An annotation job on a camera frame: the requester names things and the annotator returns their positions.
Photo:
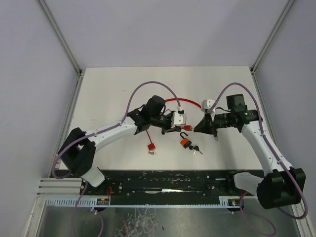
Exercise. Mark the white cable duct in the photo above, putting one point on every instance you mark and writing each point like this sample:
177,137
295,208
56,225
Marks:
72,201

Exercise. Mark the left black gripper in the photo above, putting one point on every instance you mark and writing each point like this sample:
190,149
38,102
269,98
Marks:
170,124

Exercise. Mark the right aluminium frame post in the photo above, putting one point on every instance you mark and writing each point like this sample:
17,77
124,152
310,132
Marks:
273,33

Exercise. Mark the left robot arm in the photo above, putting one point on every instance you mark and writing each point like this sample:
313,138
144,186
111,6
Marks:
80,147

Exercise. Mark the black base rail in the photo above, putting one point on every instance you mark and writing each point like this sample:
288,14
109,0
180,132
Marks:
165,187

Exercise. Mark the left aluminium frame post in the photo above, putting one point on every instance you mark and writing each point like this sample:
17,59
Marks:
59,35

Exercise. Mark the red padlock with thin cable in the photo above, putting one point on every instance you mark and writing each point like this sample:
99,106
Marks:
184,128

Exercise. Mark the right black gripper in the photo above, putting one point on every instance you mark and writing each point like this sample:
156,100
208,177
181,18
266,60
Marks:
210,122

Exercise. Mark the thick red cable lock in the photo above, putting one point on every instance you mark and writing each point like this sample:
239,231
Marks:
188,101

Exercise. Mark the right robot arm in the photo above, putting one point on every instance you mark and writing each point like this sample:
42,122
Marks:
282,184

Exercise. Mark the orange black padlock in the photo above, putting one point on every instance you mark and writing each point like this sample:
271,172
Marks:
185,142

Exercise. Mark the small red padlock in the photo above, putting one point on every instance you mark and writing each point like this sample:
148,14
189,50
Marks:
151,146

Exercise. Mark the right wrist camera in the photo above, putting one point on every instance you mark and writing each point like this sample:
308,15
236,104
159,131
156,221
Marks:
206,106

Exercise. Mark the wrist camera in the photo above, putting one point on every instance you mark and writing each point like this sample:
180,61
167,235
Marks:
179,118
206,106

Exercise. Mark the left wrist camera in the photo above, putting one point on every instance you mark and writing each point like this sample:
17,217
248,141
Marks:
179,118

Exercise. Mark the aluminium frame post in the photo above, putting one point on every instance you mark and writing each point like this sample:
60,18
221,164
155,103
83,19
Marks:
59,35
273,33

